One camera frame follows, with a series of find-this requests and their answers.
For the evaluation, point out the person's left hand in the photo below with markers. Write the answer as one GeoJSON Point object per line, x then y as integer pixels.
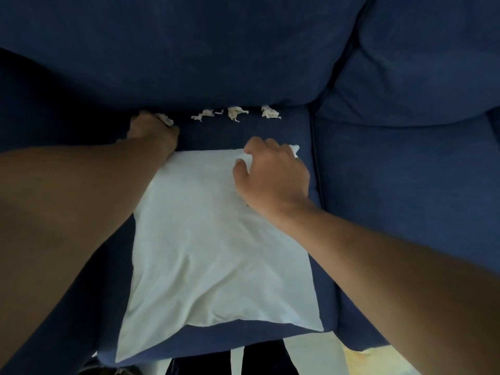
{"type": "Point", "coordinates": [152, 132]}

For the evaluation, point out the person's right hand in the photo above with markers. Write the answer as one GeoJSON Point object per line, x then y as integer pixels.
{"type": "Point", "coordinates": [277, 179]}

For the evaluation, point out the person's left fingers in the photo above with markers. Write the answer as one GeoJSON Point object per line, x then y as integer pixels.
{"type": "Point", "coordinates": [146, 117]}

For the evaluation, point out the person's right thumb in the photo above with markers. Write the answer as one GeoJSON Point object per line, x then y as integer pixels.
{"type": "Point", "coordinates": [241, 173]}

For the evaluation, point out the white tissue piece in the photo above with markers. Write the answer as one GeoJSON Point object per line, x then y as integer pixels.
{"type": "Point", "coordinates": [205, 114]}
{"type": "Point", "coordinates": [269, 112]}
{"type": "Point", "coordinates": [235, 112]}
{"type": "Point", "coordinates": [167, 119]}

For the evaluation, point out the white pillow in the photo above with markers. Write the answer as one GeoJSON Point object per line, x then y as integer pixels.
{"type": "Point", "coordinates": [211, 249]}

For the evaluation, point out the person's left forearm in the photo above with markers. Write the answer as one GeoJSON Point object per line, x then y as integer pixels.
{"type": "Point", "coordinates": [58, 214]}

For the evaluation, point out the person's right forearm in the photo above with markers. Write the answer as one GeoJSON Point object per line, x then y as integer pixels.
{"type": "Point", "coordinates": [390, 281]}

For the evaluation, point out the blue sofa back cushion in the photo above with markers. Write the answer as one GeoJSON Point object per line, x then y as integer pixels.
{"type": "Point", "coordinates": [422, 62]}
{"type": "Point", "coordinates": [175, 50]}

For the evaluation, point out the person's dark trousers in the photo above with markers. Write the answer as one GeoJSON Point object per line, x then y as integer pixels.
{"type": "Point", "coordinates": [265, 359]}

